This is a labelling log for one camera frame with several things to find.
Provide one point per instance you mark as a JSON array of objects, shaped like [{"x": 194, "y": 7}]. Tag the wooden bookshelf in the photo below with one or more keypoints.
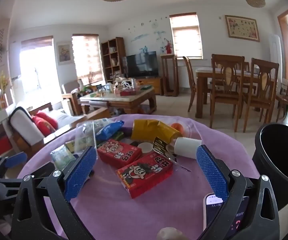
[{"x": 119, "y": 55}]

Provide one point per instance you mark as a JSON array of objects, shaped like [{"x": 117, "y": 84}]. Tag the purple tablecloth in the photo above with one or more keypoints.
[{"x": 114, "y": 217}]

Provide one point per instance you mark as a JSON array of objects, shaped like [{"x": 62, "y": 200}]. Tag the black trash bin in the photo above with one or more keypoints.
[{"x": 266, "y": 160}]

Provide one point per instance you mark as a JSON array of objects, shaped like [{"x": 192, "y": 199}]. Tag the smartphone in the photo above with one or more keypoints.
[{"x": 210, "y": 212}]

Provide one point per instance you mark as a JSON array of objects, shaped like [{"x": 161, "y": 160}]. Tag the white standing air conditioner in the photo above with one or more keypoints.
[{"x": 275, "y": 55}]

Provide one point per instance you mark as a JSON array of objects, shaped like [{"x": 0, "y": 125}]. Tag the assorted tabletop clutter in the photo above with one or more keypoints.
[{"x": 124, "y": 86}]

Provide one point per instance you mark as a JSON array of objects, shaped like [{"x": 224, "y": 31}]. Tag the black label card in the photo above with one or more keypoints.
[{"x": 160, "y": 145}]

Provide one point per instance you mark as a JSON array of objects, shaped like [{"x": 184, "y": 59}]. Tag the tall wooden stand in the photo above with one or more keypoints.
[{"x": 169, "y": 75}]

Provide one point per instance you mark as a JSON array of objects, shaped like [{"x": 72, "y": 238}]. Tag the pale green tissue packet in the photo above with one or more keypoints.
[{"x": 61, "y": 156}]

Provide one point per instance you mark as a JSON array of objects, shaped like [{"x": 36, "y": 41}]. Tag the red vase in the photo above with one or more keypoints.
[{"x": 168, "y": 48}]

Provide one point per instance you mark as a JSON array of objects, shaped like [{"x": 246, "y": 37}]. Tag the white cushioned wooden sofa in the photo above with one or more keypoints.
[{"x": 21, "y": 122}]

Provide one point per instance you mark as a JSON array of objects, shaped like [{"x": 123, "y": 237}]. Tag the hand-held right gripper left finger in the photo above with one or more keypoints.
[{"x": 81, "y": 172}]

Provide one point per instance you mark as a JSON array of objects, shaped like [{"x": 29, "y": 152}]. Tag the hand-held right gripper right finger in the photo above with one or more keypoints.
[{"x": 211, "y": 172}]

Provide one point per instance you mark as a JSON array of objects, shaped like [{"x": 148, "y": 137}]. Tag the wooden coffee table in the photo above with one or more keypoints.
[{"x": 124, "y": 102}]

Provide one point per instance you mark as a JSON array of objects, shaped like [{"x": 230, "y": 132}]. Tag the window with roller blind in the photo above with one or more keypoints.
[
  {"x": 87, "y": 57},
  {"x": 186, "y": 37},
  {"x": 36, "y": 67}
]

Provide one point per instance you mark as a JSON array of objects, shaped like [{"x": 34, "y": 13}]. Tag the blue snack packet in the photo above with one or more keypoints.
[{"x": 109, "y": 131}]

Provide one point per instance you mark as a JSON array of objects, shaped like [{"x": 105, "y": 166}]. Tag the red storage box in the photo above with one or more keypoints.
[{"x": 0, "y": 146}]

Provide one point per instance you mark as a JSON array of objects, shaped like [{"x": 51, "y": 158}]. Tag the purple packet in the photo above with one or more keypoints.
[{"x": 127, "y": 132}]

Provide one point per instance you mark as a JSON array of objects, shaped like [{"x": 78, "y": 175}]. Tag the clear plastic straw wrapper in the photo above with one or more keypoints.
[{"x": 177, "y": 162}]

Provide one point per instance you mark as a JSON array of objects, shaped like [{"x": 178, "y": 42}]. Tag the white round cap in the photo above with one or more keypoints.
[{"x": 145, "y": 147}]

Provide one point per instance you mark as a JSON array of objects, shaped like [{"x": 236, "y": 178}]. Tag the yellow crumpled bag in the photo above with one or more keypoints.
[{"x": 154, "y": 131}]

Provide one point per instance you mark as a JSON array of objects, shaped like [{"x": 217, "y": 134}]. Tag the person's right hand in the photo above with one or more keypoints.
[{"x": 170, "y": 234}]

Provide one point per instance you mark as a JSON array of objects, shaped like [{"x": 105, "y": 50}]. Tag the wooden dining table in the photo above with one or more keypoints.
[{"x": 201, "y": 80}]

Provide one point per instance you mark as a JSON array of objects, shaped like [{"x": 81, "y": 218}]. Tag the orange fruit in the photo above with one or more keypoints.
[{"x": 176, "y": 127}]

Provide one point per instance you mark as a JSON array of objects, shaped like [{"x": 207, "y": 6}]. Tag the red milk carton black-hat figure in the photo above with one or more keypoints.
[{"x": 144, "y": 180}]

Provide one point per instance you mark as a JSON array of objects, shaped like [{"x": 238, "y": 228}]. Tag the flat screen television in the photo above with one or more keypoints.
[{"x": 142, "y": 64}]

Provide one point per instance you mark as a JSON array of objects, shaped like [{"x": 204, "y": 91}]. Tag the wooden armchair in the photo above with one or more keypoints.
[{"x": 70, "y": 90}]

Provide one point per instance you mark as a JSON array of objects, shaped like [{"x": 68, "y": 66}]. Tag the small framed picture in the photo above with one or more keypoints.
[{"x": 64, "y": 53}]

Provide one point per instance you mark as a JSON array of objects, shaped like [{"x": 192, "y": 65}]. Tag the yellow artificial flowers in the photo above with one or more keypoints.
[{"x": 3, "y": 82}]

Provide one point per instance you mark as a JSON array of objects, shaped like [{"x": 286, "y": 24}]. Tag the red cushion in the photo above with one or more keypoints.
[
  {"x": 40, "y": 128},
  {"x": 49, "y": 120}
]

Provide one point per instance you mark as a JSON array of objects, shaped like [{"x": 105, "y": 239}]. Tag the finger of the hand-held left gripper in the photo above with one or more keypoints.
[{"x": 15, "y": 159}]

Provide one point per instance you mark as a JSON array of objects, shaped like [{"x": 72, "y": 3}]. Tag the wooden television cabinet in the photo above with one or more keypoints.
[{"x": 151, "y": 83}]

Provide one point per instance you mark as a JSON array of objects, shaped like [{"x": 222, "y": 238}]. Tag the clear plastic container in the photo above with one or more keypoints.
[{"x": 84, "y": 135}]

